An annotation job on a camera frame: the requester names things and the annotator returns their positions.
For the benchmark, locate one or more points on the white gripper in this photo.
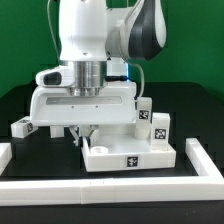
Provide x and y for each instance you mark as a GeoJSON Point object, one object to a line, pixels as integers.
{"type": "Point", "coordinates": [57, 107]}

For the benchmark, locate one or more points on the white square table top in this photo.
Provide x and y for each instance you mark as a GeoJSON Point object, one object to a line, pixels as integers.
{"type": "Point", "coordinates": [115, 148]}

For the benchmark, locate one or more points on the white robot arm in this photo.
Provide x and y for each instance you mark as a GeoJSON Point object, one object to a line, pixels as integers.
{"type": "Point", "coordinates": [85, 89]}

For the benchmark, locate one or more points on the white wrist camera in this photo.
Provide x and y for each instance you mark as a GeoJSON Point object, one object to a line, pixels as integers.
{"type": "Point", "coordinates": [60, 76]}

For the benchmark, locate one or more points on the white U-shaped fence wall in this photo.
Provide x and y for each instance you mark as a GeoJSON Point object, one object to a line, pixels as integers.
{"type": "Point", "coordinates": [207, 184]}

